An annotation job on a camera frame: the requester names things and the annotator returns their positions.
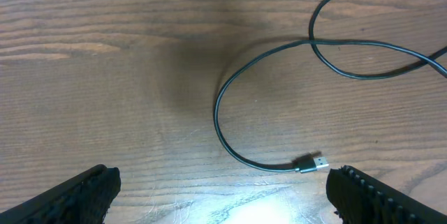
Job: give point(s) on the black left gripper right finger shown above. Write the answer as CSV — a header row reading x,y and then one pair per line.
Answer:
x,y
361,199

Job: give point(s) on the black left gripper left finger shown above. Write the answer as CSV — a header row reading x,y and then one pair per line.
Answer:
x,y
83,199

